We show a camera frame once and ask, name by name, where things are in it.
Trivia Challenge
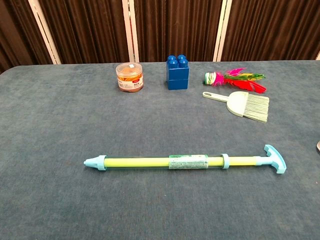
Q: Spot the green and blue water pump toy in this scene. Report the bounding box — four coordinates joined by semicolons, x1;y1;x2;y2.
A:
104;144;287;175

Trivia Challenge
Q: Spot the clear jar of rubber bands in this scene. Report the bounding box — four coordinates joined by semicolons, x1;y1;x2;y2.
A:
115;62;145;93

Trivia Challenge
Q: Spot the colourful feather shuttlecock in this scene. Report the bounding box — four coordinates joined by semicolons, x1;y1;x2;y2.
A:
204;67;267;95

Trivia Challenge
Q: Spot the pale green hand brush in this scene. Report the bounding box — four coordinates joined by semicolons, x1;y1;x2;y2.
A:
202;91;270;123

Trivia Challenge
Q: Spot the blue-grey felt table cover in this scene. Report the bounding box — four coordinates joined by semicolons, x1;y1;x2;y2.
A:
0;59;320;240

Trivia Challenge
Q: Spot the blue plastic building block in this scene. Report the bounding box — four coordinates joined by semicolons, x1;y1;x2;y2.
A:
167;78;189;91
166;54;190;81

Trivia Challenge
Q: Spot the brown pleated curtain panel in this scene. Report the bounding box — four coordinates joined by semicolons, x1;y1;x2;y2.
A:
0;0;55;75
221;0;320;62
37;0;132;65
133;0;225;63

